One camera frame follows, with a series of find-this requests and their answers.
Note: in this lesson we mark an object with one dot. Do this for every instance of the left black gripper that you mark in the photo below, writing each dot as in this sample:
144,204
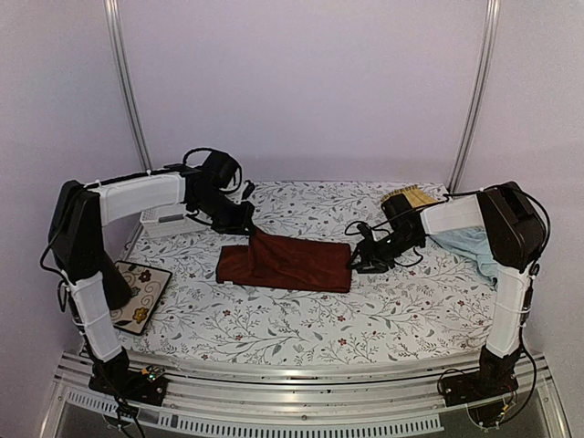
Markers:
240,224

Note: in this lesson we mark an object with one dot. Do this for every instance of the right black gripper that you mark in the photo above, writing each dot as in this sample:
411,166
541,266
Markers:
365,246

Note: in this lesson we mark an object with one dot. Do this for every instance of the dark red towel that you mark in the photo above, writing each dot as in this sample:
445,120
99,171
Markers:
281,262

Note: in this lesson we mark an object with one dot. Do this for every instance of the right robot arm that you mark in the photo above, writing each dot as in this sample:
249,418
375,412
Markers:
517,229

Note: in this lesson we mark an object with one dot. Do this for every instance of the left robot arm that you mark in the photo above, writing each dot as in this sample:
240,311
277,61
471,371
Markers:
89,283

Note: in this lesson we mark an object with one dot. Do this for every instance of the white perforated plastic basket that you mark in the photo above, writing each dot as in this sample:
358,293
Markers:
170,220

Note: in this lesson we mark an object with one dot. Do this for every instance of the floral patterned table mat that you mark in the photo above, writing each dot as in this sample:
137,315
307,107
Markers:
433,304

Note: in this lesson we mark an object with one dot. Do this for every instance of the woven bamboo tray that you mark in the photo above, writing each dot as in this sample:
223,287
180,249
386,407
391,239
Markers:
415,196

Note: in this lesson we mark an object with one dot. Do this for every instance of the floral square ceramic plate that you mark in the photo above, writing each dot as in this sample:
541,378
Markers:
147,285

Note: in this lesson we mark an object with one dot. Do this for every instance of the light blue towel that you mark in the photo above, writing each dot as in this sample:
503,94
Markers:
472,243

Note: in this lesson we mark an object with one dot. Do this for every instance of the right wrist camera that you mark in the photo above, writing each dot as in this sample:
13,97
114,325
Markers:
366,232

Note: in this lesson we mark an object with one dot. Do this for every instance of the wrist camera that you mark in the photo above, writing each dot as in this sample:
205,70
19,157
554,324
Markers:
248,190
366,232

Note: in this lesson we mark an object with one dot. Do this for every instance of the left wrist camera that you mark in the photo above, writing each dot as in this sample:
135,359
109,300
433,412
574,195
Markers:
248,190

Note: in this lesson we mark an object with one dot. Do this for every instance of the front aluminium rail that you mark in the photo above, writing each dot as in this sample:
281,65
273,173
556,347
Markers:
214,399

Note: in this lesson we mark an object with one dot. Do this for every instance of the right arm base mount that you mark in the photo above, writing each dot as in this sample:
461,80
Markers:
458,387

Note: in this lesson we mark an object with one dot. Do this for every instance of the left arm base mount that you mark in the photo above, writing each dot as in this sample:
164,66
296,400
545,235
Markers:
132,386

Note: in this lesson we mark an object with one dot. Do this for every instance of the left aluminium frame post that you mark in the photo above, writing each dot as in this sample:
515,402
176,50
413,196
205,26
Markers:
113,19

